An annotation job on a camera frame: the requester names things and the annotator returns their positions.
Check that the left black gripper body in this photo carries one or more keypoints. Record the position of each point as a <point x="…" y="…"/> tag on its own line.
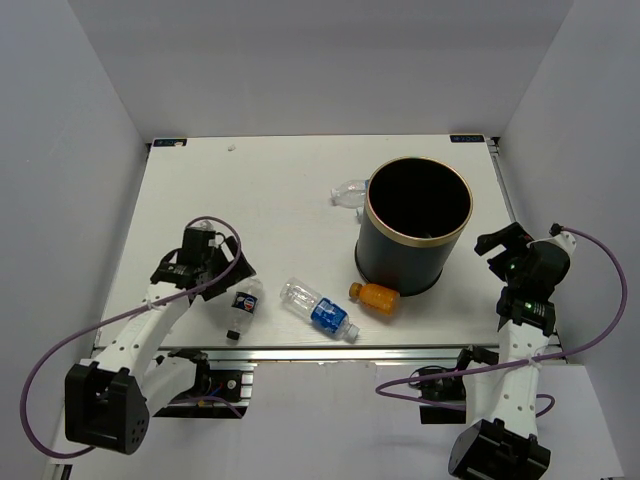
<point x="213" y="264"/>

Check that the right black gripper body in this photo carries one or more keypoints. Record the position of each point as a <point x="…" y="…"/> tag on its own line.
<point x="517" y="275"/>

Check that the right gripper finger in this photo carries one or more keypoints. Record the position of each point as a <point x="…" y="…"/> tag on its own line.
<point x="502" y="265"/>
<point x="512" y="237"/>

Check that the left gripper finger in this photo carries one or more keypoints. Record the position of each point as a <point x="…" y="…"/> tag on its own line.
<point x="241" y="270"/>
<point x="213" y="290"/>

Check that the pepsi label plastic bottle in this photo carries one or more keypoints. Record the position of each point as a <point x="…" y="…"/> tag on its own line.
<point x="244" y="305"/>

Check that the orange plastic bottle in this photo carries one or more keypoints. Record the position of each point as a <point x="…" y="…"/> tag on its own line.
<point x="376" y="297"/>

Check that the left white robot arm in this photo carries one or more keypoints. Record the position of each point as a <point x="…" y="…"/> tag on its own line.
<point x="110" y="400"/>

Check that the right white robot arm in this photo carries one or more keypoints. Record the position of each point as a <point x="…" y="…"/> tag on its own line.
<point x="501" y="439"/>

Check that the dark round bin gold rim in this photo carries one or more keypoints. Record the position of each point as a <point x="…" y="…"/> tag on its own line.
<point x="415" y="210"/>

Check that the right blue table sticker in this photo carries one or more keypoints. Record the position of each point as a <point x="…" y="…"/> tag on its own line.
<point x="466" y="138"/>

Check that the blue table sticker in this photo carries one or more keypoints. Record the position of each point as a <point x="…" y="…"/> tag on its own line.
<point x="466" y="138"/>
<point x="169" y="142"/>

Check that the left blue table sticker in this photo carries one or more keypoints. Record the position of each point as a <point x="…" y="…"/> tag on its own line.
<point x="169" y="142"/>

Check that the clear bottle white cap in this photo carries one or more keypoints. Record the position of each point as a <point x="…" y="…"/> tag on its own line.
<point x="350" y="194"/>

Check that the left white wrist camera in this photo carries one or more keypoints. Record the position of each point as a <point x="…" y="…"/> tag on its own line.
<point x="209" y="235"/>

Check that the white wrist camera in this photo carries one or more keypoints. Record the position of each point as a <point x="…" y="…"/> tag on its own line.
<point x="209" y="235"/>
<point x="561" y="238"/>

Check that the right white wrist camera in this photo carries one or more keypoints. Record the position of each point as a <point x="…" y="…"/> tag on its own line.
<point x="561" y="238"/>

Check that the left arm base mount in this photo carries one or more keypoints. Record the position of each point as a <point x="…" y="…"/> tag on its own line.
<point x="186" y="384"/>

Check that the aluminium front rail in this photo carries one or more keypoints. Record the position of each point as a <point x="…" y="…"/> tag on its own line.
<point x="341" y="353"/>

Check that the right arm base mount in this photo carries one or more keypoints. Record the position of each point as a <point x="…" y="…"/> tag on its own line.
<point x="449" y="390"/>

